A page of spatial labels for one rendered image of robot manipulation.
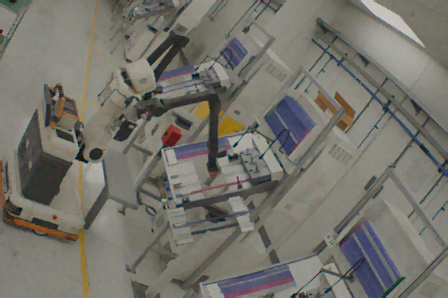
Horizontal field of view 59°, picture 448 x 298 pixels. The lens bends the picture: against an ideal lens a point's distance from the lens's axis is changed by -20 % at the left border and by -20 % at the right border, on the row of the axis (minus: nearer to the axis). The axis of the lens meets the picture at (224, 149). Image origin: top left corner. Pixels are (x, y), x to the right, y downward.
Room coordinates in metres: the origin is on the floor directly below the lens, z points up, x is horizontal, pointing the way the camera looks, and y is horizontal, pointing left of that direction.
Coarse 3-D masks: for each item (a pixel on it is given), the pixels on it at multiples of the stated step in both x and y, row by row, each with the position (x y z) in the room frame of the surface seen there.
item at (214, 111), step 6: (210, 108) 2.94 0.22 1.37; (216, 108) 2.90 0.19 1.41; (210, 114) 2.96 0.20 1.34; (216, 114) 2.95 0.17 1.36; (210, 120) 2.98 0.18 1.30; (216, 120) 2.99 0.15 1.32; (210, 126) 3.00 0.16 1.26; (216, 126) 3.01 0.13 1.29; (210, 132) 3.02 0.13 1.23; (216, 132) 3.04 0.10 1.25; (210, 138) 3.04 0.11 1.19; (216, 138) 3.06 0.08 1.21; (210, 144) 3.06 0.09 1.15; (216, 144) 3.08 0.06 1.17; (210, 150) 3.08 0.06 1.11
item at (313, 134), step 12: (300, 96) 3.72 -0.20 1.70; (324, 96) 3.37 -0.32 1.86; (336, 108) 3.20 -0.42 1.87; (264, 120) 3.61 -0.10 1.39; (312, 132) 3.14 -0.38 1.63; (300, 144) 3.14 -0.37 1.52; (312, 144) 3.17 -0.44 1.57; (300, 156) 3.17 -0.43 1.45; (312, 156) 3.21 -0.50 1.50; (144, 192) 3.58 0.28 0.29; (216, 216) 3.29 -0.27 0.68; (156, 252) 2.94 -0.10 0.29; (168, 252) 3.00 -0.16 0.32
